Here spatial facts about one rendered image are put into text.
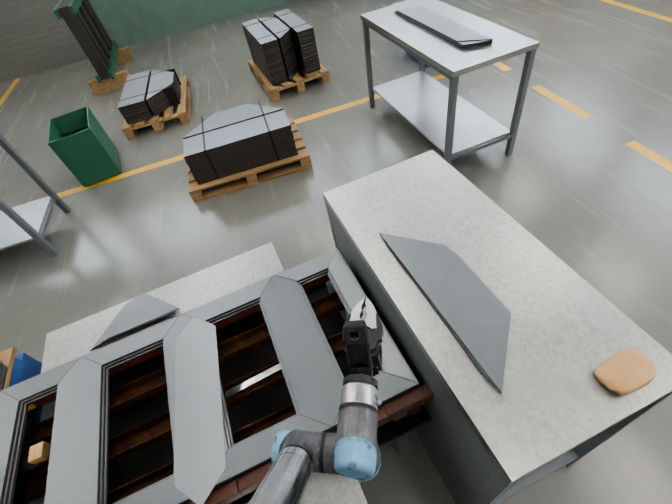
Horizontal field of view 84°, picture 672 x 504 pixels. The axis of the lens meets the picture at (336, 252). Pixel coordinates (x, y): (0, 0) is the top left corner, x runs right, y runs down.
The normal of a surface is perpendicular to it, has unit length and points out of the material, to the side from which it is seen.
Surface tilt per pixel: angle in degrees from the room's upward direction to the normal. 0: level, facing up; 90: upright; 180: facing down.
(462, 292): 0
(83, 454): 0
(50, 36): 90
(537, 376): 0
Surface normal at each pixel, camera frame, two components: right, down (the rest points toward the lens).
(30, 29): 0.30, 0.69
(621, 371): -0.25, -0.75
